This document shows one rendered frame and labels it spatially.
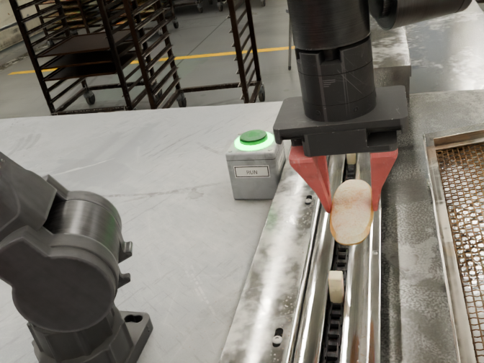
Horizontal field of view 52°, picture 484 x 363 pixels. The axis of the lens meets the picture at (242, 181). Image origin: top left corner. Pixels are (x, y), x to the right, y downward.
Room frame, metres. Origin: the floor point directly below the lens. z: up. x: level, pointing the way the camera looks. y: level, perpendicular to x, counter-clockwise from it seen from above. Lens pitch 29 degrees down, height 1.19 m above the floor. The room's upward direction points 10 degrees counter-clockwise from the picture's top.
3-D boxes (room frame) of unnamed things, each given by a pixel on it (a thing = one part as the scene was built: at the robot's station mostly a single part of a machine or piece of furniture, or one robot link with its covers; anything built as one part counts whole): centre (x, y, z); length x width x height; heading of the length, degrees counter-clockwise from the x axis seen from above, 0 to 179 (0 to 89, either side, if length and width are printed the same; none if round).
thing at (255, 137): (0.64, -0.03, 0.90); 0.04 x 0.04 x 0.02
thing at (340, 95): (0.37, -0.09, 1.06); 0.10 x 0.07 x 0.07; 72
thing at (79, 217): (0.36, 0.16, 0.94); 0.09 x 0.05 x 0.10; 94
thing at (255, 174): (0.64, -0.03, 0.84); 0.08 x 0.08 x 0.11; 71
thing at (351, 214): (0.37, -0.09, 0.94); 0.10 x 0.04 x 0.01; 162
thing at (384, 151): (0.37, -0.10, 0.99); 0.07 x 0.07 x 0.09; 72
